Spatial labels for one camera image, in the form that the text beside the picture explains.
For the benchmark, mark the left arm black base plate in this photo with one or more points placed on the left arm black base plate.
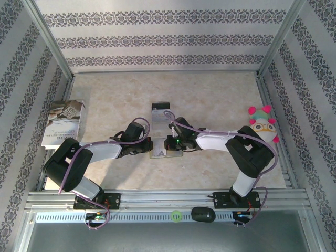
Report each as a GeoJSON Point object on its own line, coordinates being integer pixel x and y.
{"type": "Point", "coordinates": [115, 200]}

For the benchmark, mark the plush toy with glasses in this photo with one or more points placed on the plush toy with glasses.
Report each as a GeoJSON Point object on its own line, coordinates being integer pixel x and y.
{"type": "Point", "coordinates": [262, 128]}

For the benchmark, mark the grey metal shelf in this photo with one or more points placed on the grey metal shelf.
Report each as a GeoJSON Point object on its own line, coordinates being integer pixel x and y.
{"type": "Point", "coordinates": [157, 239]}

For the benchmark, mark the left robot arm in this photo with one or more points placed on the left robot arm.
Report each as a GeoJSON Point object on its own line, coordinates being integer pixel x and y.
{"type": "Point", "coordinates": [65, 168]}

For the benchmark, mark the clear acrylic card stand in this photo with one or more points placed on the clear acrylic card stand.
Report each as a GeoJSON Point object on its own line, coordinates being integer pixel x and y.
{"type": "Point", "coordinates": [157, 126]}

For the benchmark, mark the aluminium frame post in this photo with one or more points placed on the aluminium frame post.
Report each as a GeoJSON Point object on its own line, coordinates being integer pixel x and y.
{"type": "Point", "coordinates": [282, 36]}
{"type": "Point", "coordinates": [47, 36]}

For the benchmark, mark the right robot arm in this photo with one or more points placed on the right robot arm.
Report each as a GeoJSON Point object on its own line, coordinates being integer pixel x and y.
{"type": "Point", "coordinates": [249, 157]}

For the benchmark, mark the white paperback book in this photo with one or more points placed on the white paperback book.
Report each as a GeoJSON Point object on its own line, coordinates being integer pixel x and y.
{"type": "Point", "coordinates": [63, 123]}

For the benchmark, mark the aluminium side rail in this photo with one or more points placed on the aluminium side rail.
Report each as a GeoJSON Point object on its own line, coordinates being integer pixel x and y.
{"type": "Point", "coordinates": [69, 88]}
{"type": "Point", "coordinates": [262, 86]}

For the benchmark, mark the black computer mouse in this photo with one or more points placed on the black computer mouse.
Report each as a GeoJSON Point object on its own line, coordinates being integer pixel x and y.
{"type": "Point", "coordinates": [202, 214]}

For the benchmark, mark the small circuit board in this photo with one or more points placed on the small circuit board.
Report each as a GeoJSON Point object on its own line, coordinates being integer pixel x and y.
{"type": "Point", "coordinates": [242, 215]}
{"type": "Point", "coordinates": [98, 216]}

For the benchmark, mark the aluminium back rail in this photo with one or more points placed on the aluminium back rail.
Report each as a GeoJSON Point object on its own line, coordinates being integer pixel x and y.
{"type": "Point", "coordinates": [165, 71]}

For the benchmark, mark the silver credit card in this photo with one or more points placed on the silver credit card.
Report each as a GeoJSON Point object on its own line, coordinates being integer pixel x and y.
{"type": "Point", "coordinates": [158, 116]}

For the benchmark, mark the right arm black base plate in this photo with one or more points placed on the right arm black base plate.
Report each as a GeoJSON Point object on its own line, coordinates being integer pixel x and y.
{"type": "Point", "coordinates": [220, 202]}

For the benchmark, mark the aluminium mounting rail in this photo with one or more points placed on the aluminium mounting rail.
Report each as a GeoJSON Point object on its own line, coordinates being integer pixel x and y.
{"type": "Point", "coordinates": [162, 195]}

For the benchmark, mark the black credit card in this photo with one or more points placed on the black credit card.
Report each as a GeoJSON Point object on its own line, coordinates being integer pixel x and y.
{"type": "Point", "coordinates": [161, 106]}

